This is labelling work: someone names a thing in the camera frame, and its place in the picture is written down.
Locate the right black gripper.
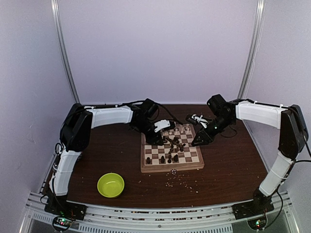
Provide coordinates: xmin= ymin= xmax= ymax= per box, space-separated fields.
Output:
xmin=192 ymin=115 xmax=234 ymax=146

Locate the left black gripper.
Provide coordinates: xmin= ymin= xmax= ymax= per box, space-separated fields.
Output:
xmin=134 ymin=118 xmax=164 ymax=146

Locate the dark queen piece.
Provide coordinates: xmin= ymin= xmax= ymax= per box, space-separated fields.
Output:
xmin=172 ymin=154 xmax=178 ymax=163

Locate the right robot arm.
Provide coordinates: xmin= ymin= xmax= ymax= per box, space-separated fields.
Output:
xmin=186 ymin=94 xmax=309 ymax=215

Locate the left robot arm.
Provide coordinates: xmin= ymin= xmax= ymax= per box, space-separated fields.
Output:
xmin=47 ymin=99 xmax=175 ymax=216

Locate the pile of dark chess pieces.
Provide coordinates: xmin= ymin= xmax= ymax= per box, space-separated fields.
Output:
xmin=163 ymin=136 xmax=186 ymax=154

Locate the wooden chess board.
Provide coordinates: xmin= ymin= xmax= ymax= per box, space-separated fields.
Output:
xmin=140 ymin=124 xmax=205 ymax=173

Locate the green plastic bowl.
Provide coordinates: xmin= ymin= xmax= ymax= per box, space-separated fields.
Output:
xmin=97 ymin=173 xmax=125 ymax=199

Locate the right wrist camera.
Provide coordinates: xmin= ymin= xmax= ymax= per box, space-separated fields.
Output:
xmin=186 ymin=114 xmax=209 ymax=128

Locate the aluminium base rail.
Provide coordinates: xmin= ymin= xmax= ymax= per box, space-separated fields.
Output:
xmin=17 ymin=192 xmax=302 ymax=233

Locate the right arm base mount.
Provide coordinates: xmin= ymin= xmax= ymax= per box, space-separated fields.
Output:
xmin=232 ymin=200 xmax=274 ymax=231

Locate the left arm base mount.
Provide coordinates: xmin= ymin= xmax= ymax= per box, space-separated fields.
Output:
xmin=44 ymin=203 xmax=86 ymax=232

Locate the right aluminium frame post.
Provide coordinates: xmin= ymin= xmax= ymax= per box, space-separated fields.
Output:
xmin=238 ymin=0 xmax=266 ymax=99

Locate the aluminium frame post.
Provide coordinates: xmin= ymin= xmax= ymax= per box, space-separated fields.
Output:
xmin=51 ymin=0 xmax=80 ymax=103
xmin=238 ymin=0 xmax=266 ymax=99

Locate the left aluminium frame post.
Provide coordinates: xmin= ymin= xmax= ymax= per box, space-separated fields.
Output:
xmin=51 ymin=0 xmax=80 ymax=103

